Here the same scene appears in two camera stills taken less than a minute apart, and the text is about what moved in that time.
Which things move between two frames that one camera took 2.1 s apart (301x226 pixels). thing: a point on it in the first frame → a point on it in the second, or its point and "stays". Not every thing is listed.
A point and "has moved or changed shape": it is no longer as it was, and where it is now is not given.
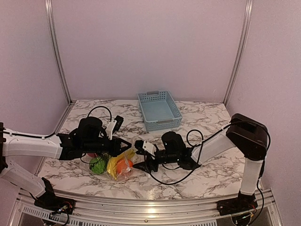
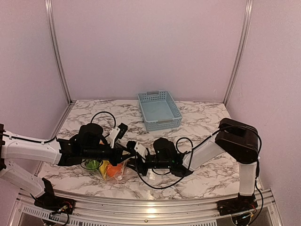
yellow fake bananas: (112, 167) → (103, 168)
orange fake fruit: (122, 165) → (112, 170)
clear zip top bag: (120, 167) has moved or changed shape
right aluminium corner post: (247, 16) stays
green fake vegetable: (97, 165) has moved or changed shape
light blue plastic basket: (159, 110) stays
